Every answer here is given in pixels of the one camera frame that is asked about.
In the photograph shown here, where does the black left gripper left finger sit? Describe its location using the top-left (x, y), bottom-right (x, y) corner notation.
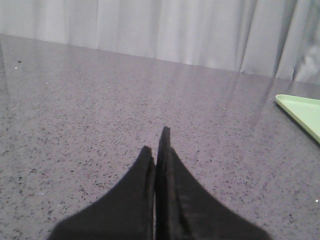
top-left (49, 146), bottom-right (156, 240)

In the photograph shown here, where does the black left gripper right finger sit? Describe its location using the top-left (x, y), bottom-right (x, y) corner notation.
top-left (155, 126), bottom-right (271, 240)

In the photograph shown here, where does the light green serving tray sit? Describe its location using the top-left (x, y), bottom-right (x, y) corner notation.
top-left (275, 94), bottom-right (320, 144)

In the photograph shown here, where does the white pleated curtain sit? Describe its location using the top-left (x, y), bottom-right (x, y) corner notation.
top-left (0, 0), bottom-right (320, 84)

